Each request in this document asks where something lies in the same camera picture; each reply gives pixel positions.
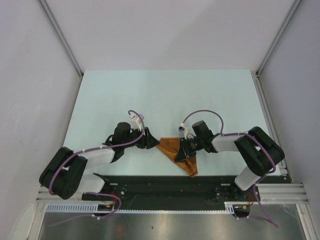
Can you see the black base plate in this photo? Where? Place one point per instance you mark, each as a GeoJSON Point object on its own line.
{"type": "Point", "coordinates": [169, 194]}

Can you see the aluminium frame rail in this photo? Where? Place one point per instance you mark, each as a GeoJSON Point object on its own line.
{"type": "Point", "coordinates": [282, 193]}

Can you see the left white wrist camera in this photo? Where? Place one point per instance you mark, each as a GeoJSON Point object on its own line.
{"type": "Point", "coordinates": [136, 121]}

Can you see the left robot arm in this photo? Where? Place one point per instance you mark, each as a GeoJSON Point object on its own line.
{"type": "Point", "coordinates": [64, 175]}

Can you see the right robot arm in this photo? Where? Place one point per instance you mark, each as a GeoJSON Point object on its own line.
{"type": "Point", "coordinates": [259, 151]}

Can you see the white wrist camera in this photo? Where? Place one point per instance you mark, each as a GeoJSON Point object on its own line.
{"type": "Point", "coordinates": [136, 121]}
{"type": "Point", "coordinates": [184, 128]}

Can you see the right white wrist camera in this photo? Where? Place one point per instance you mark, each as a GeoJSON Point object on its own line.
{"type": "Point", "coordinates": [184, 128]}

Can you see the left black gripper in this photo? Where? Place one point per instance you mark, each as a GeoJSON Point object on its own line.
{"type": "Point", "coordinates": [148, 141]}

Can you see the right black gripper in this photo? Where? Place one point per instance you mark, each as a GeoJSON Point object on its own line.
{"type": "Point", "coordinates": [182, 155]}

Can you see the orange cloth napkin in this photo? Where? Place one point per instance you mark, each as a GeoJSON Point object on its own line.
{"type": "Point", "coordinates": [170, 147]}

